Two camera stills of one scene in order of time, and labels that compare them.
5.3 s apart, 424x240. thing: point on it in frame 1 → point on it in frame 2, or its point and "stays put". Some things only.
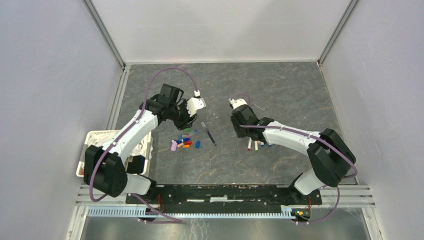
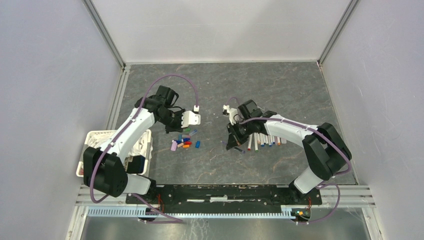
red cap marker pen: [249, 146] stays put
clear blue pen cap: [193, 132] stays put
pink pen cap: [174, 146] stays put
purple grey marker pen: [209, 133] → [242, 151]
